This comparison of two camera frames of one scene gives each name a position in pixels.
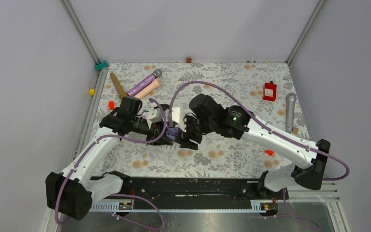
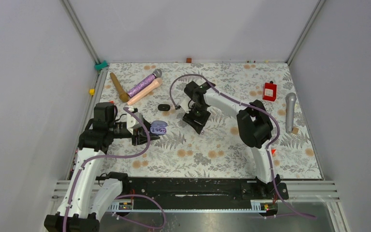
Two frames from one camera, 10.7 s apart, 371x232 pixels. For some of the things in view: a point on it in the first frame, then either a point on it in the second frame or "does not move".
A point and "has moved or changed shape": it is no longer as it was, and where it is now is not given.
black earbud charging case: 164,106 does not move
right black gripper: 186,143 to 190,119
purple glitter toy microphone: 157,73 does not move
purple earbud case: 171,132 has moved or changed shape
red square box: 269,92 does not move
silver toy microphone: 291,98 does not move
